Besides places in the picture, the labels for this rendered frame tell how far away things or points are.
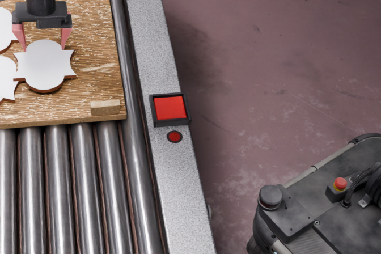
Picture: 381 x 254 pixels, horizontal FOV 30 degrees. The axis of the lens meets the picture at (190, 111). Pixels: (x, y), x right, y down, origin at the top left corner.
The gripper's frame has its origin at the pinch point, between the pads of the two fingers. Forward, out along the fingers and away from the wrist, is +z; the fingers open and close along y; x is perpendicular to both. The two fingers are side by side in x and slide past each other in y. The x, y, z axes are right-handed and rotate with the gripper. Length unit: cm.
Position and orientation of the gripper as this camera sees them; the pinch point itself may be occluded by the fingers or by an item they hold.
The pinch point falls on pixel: (43, 47)
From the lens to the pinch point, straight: 152.0
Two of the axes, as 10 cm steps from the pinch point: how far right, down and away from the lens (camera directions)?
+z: -0.7, 7.9, 6.0
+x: -1.8, -6.1, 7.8
